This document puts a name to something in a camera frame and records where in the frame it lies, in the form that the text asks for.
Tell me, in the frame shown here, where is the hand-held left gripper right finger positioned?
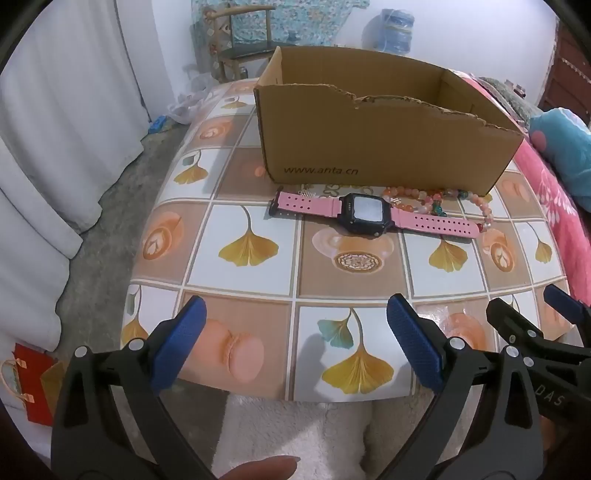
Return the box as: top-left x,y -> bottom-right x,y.
387,293 -> 557,480

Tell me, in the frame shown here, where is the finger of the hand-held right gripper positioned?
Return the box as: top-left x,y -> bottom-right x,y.
487,298 -> 546,354
544,285 -> 591,324

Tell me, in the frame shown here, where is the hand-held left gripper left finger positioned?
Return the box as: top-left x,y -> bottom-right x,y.
50,295 -> 218,480

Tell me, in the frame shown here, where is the multicolour bead bracelet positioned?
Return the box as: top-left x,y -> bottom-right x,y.
431,187 -> 496,234

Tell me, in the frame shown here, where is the pink strap smart watch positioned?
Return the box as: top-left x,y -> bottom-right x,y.
268,189 -> 483,241

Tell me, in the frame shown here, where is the brown cardboard box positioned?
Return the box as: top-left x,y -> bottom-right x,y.
254,46 -> 525,197

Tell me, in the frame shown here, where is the person's left hand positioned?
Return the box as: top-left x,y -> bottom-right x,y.
226,455 -> 302,480

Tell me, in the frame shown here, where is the pink floral blanket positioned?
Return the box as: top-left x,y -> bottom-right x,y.
455,69 -> 591,315

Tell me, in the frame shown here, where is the blue plush pillow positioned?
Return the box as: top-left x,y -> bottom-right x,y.
529,107 -> 591,208

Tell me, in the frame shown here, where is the red gift bag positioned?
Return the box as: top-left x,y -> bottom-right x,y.
0,342 -> 65,428

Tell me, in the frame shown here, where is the grey patterned blanket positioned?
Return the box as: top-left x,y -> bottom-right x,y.
478,76 -> 541,130

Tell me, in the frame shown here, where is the white plastic bag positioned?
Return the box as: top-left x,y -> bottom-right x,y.
166,65 -> 218,125

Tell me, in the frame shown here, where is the dark red wooden door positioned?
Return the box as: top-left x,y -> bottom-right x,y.
538,23 -> 591,125

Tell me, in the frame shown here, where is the white curtain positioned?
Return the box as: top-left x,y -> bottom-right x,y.
0,0 -> 151,407

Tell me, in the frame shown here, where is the wooden chair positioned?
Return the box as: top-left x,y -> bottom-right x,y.
210,2 -> 278,84

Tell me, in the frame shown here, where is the blue water jug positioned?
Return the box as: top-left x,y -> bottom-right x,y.
362,7 -> 416,58

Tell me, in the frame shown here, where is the teal floral cloth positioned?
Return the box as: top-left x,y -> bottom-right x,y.
189,0 -> 370,47

